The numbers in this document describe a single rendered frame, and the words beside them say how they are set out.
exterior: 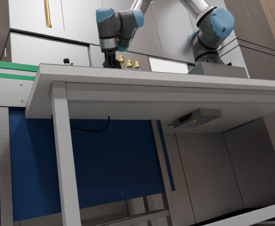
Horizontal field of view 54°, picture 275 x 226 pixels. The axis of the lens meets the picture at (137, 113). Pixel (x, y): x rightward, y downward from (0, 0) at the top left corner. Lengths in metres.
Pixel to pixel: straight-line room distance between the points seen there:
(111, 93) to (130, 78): 0.08
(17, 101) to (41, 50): 0.59
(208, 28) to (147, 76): 0.42
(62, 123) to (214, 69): 0.68
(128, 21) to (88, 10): 0.95
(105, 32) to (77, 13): 0.90
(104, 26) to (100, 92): 0.30
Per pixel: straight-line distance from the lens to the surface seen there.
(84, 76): 0.86
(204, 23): 1.26
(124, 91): 0.94
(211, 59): 1.29
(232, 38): 2.42
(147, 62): 2.03
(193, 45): 1.36
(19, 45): 1.68
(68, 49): 1.77
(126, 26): 1.13
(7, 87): 1.19
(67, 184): 0.78
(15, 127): 1.16
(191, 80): 1.07
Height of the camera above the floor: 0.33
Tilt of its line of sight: 17 degrees up
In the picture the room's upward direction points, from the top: 11 degrees counter-clockwise
